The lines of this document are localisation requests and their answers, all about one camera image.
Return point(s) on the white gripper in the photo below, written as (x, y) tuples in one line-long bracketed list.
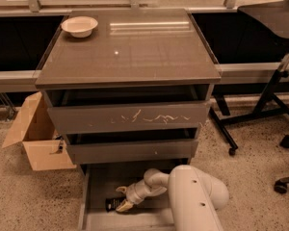
[(133, 194)]

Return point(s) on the black rxbar chocolate bar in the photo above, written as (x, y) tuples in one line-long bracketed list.
[(113, 204)]

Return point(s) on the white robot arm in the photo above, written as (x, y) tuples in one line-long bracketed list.
[(194, 196)]

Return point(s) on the grey open bottom drawer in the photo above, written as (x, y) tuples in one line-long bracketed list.
[(154, 214)]

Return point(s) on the grey middle drawer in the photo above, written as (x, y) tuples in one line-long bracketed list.
[(132, 146)]

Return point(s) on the grey top drawer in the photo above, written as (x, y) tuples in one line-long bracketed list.
[(86, 111)]

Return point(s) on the grey drawer cabinet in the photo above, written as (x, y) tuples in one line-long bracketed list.
[(130, 48)]

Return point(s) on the open cardboard box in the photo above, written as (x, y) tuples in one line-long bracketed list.
[(32, 126)]

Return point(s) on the white bowl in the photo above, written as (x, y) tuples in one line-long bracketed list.
[(79, 26)]

